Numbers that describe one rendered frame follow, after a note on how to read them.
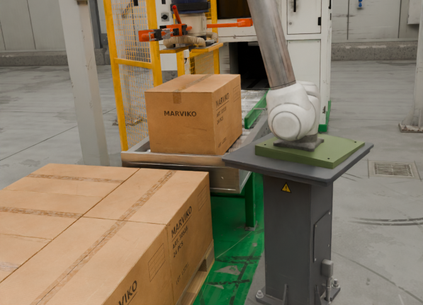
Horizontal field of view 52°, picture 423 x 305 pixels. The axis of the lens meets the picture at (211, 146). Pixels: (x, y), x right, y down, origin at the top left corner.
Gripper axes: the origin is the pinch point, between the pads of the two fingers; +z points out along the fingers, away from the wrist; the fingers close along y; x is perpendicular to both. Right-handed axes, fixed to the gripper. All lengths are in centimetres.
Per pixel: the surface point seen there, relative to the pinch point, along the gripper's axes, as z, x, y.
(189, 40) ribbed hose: 19.9, -39.4, -3.9
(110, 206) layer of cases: 86, 33, 14
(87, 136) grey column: 93, -92, 105
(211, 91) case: 46, -28, -18
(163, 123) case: 64, -29, 11
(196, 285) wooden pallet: 139, 11, -16
